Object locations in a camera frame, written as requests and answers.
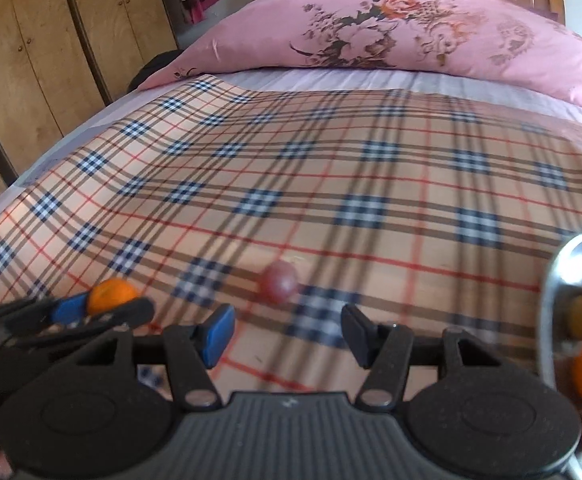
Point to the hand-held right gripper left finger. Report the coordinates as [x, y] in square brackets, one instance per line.
[216, 332]

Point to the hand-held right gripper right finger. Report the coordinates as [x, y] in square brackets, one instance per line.
[361, 332]

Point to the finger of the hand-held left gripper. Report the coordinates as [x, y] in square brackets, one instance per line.
[126, 312]
[68, 308]

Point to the purple-red grape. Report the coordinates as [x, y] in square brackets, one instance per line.
[279, 282]

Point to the round metal plate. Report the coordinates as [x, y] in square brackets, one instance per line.
[571, 260]

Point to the beige plaid cloth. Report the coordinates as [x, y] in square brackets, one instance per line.
[321, 170]

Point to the black bag beside bed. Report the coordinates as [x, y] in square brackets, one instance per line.
[153, 67]

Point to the wooden wardrobe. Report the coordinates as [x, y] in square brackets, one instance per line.
[46, 35]

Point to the pink floral quilt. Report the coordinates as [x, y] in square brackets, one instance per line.
[251, 35]

